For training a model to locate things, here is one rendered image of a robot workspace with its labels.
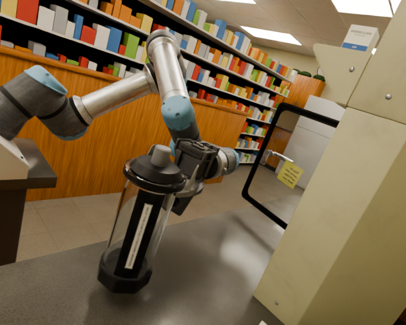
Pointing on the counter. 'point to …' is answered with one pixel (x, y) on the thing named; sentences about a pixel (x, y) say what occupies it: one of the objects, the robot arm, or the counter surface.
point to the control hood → (341, 70)
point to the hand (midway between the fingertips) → (154, 183)
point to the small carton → (361, 38)
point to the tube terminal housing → (359, 202)
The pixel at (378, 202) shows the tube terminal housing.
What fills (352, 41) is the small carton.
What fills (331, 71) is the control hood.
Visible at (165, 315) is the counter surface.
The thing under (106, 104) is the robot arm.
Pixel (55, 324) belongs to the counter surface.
